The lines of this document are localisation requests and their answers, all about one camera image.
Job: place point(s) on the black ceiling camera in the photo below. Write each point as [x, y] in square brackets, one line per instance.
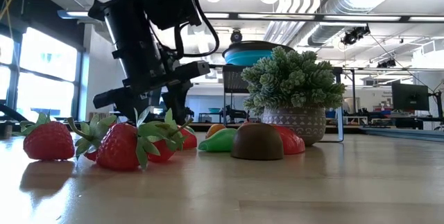
[386, 63]
[354, 36]
[236, 36]

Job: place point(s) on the red plastic bell pepper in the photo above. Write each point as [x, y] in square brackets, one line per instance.
[293, 142]

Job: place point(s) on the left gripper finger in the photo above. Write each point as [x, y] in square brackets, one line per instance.
[133, 107]
[177, 102]

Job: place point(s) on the red plastic strawberry green leaves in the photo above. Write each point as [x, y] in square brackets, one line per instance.
[161, 153]
[48, 142]
[118, 147]
[90, 134]

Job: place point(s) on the black computer monitor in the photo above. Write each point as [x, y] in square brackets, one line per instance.
[410, 96]

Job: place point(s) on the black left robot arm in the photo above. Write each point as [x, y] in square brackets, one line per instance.
[132, 26]

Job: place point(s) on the large window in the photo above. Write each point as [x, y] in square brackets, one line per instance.
[45, 78]

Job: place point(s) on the small orange fruit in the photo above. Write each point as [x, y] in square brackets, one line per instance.
[215, 129]

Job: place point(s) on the brown plastic kiwi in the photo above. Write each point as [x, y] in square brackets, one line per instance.
[256, 142]

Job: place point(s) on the small teal bowl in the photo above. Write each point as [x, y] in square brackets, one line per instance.
[214, 110]

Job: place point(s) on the long LED light bar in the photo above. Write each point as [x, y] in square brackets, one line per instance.
[312, 17]

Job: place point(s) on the black table frame rails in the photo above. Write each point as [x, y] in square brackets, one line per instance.
[409, 134]

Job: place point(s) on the blue collapsible bowl grey rim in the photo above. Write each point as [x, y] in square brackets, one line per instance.
[246, 57]

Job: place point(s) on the green plant in patterned pot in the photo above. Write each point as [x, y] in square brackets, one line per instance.
[291, 78]

